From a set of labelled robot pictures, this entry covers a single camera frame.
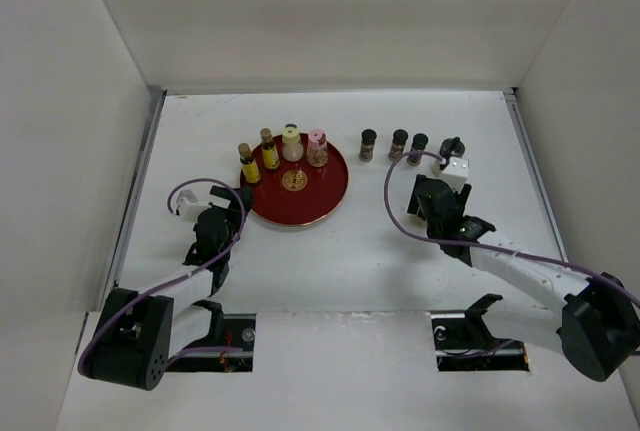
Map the black grinder top jar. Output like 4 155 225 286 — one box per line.
439 137 466 159

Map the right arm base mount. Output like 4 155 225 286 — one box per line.
430 294 529 372

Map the yellow label bottle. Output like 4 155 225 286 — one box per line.
260 128 280 171
238 143 261 185

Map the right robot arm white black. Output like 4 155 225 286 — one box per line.
408 175 639 382

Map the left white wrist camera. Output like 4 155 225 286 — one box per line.
175 189 208 223

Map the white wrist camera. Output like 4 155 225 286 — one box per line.
432 156 470 193
175 189 208 223

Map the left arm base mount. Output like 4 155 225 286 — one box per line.
167 301 257 373

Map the black cap spice jar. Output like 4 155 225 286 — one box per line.
388 129 408 161
406 133 429 166
359 128 377 162

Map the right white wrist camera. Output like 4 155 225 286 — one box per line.
432 156 470 193

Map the cream squeeze bottle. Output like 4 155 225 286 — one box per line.
281 124 304 162

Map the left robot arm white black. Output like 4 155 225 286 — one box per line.
77 178 254 391

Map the red round tray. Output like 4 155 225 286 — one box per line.
240 130 349 226

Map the yellow label bottle front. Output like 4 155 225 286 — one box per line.
238 143 261 185

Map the pink lid spice jar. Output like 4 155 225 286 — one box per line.
307 129 329 168

